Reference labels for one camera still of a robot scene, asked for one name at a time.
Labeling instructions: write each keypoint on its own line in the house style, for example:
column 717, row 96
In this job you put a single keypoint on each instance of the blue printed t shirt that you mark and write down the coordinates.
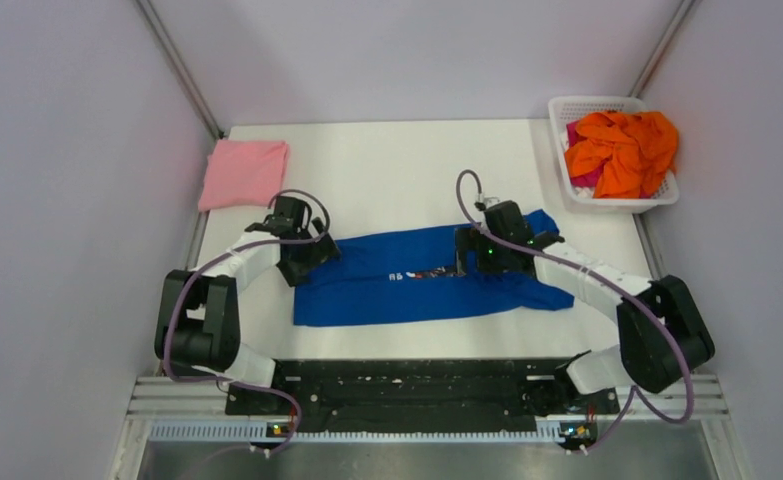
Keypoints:
column 411, row 276

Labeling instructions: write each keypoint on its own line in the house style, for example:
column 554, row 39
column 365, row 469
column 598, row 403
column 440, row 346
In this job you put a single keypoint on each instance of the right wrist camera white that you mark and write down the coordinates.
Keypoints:
column 483, row 202

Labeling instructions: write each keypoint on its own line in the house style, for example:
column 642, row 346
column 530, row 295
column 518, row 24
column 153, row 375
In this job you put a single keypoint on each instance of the left corner frame post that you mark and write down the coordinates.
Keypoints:
column 178, row 67

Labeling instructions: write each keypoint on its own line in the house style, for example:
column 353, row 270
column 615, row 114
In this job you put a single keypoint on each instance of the magenta garment in basket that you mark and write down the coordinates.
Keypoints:
column 590, row 178

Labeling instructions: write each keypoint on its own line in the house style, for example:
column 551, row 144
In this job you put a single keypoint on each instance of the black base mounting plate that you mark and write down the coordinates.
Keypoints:
column 418, row 396

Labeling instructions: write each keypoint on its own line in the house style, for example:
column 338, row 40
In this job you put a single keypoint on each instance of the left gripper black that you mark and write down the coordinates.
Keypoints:
column 322, row 250

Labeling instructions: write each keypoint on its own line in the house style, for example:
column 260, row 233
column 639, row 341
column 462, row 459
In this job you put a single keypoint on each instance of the white plastic laundry basket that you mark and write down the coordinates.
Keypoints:
column 565, row 110

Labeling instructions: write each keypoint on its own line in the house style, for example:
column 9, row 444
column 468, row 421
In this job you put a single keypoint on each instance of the orange t shirt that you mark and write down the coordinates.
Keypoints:
column 634, row 151

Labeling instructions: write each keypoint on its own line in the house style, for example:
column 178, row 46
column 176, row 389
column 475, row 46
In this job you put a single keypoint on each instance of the corner frame post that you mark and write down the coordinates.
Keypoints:
column 679, row 19
column 178, row 67

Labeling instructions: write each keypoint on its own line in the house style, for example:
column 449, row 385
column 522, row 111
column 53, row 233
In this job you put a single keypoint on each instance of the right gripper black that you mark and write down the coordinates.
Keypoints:
column 467, row 239

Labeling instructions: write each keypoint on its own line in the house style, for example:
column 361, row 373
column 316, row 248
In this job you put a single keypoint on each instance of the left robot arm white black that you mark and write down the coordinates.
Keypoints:
column 198, row 334

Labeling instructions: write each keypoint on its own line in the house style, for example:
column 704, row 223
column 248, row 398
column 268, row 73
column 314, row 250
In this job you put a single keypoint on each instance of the folded pink t shirt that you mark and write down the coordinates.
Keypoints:
column 243, row 173

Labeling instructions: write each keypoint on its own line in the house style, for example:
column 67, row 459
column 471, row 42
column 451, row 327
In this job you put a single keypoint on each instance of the aluminium frame rail front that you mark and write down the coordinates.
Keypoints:
column 196, row 412

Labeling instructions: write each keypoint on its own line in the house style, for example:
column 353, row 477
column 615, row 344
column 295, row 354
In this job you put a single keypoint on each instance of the right corner frame post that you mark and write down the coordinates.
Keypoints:
column 679, row 19

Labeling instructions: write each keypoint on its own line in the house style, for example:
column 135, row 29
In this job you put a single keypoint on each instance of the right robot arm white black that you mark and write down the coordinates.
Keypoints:
column 661, row 332

